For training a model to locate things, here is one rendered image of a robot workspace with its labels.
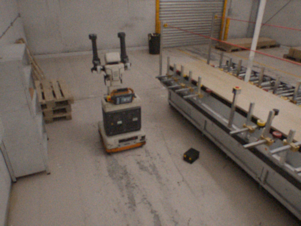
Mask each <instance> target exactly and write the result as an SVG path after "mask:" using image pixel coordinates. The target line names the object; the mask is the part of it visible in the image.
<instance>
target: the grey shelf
mask: <svg viewBox="0 0 301 226"><path fill-rule="evenodd" d="M0 57H2V59H0V118H1V120H2V123H3V126H4V133H3V137H2V141H1V144H0V147H1V150H2V153H3V155H4V158H5V161H6V163H7V166H8V169H9V171H10V174H11V177H12V180H13V183H16V182H17V180H16V179H15V177H20V176H24V175H28V174H33V173H37V172H40V171H45V170H46V171H47V175H49V174H51V172H50V170H49V166H48V158H47V152H48V150H47V141H48V140H49V138H48V135H47V130H46V127H45V122H44V118H43V113H42V110H41V106H40V102H39V97H38V93H37V89H36V85H35V81H34V77H33V72H32V68H31V65H30V60H29V56H28V52H27V48H26V43H19V44H5V45H0ZM30 87H31V88H34V94H33V99H32V100H31V96H30V92H29V88H30ZM27 100H28V101H27ZM28 105H29V106H28ZM4 146H5V147H4Z"/></svg>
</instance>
